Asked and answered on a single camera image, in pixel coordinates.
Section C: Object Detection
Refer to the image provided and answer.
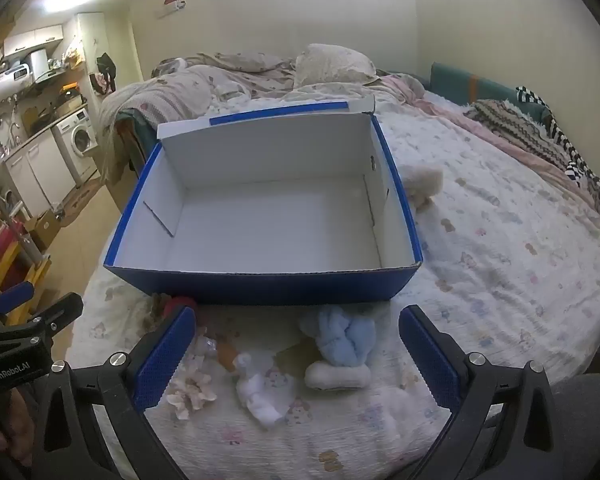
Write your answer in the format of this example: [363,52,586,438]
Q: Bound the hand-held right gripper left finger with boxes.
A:
[32,305,198,480]

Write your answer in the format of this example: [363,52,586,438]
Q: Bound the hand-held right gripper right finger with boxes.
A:
[399,305,571,480]

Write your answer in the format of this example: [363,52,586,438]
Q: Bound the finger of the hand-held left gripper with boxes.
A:
[0,281,35,333]
[27,294,84,342]

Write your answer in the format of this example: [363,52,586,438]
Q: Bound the cream ruffled scrunchie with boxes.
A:
[166,374,218,420]

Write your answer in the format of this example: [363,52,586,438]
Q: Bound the pink round toy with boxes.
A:
[161,296,198,318]

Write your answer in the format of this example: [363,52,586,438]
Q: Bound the beige brown scrunchie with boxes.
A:
[195,331,241,372]

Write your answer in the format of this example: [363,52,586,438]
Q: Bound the light blue fluffy scrunchie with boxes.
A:
[299,306,381,367]

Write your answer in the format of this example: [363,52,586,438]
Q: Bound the cream plush piece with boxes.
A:
[304,360,371,390]

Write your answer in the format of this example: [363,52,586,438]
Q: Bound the white fluffy cloth toy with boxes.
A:
[235,352,287,428]

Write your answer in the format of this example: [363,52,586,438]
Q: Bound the white box with blue tape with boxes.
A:
[103,100,424,307]

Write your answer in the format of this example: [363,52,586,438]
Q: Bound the person's left hand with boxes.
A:
[0,391,37,462]

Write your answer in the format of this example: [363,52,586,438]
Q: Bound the yellow rack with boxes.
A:
[0,200,52,327]

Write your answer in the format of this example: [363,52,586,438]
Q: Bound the cardboard box on floor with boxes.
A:
[29,208,62,252]

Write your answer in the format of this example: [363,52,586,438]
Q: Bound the bed with floral sheet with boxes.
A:
[70,80,600,480]

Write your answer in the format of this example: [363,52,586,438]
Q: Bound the white lower cabinet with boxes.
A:
[4,132,77,217]

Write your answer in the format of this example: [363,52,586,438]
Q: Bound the person's grey clothing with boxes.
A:
[547,374,600,480]

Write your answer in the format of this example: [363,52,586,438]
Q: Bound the wooden bed footboard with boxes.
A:
[111,112,147,211]

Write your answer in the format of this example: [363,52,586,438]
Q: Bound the white washing machine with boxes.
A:
[51,106,102,184]

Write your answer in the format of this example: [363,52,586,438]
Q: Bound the beige fluffy plush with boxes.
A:
[400,164,444,212]

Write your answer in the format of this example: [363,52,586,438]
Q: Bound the teal cloth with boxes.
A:
[115,109,153,132]

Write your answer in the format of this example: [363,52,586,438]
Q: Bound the white water heater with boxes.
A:
[0,70,34,109]

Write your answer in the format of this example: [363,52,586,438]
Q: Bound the dark hanging bag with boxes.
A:
[95,52,119,95]

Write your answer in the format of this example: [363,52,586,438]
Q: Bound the beige floral quilt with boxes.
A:
[100,51,301,128]

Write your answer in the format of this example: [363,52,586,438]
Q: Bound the pink blanket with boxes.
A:
[380,74,581,183]

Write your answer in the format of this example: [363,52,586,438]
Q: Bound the zigzag knitted blanket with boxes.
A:
[466,99,577,172]

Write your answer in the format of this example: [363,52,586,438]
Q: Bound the black white striped cloth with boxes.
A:
[516,86,600,233]

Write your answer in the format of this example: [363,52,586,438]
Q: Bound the white upper cabinet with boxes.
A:
[2,24,65,57]

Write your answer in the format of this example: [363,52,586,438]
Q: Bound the tall white cabinet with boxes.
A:
[76,11,109,106]

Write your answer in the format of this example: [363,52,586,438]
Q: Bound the teal cushion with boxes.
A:
[430,62,553,122]

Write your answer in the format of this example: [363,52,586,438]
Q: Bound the cream fluffy pillow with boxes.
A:
[294,44,377,88]

